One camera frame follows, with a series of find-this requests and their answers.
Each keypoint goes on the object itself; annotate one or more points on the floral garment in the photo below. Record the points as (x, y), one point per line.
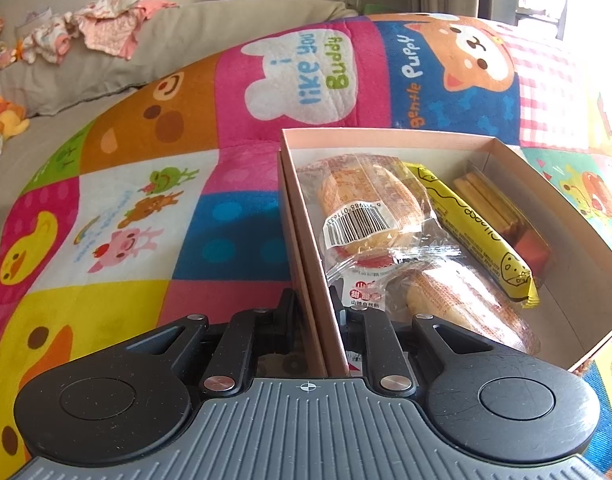
(48, 37)

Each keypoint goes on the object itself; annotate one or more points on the yellow snack bar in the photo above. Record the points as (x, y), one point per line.
(466, 220)

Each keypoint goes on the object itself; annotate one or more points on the yellow plush toy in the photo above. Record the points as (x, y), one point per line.
(8, 117)

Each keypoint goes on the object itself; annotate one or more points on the clear-wrapped bread bun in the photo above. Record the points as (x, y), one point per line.
(461, 300)
(366, 185)

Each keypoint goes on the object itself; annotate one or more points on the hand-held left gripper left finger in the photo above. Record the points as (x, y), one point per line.
(289, 316)

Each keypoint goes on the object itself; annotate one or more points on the colourful cartoon play mat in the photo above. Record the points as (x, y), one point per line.
(186, 160)

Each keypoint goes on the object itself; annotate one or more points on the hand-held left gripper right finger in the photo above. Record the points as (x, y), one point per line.
(356, 331)

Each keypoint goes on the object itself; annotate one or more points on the pink garment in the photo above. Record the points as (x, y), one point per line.
(121, 25)

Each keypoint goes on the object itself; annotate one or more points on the wafer biscuit pack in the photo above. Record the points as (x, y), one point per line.
(486, 195)

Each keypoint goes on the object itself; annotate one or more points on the pink cardboard box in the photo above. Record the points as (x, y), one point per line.
(536, 200)

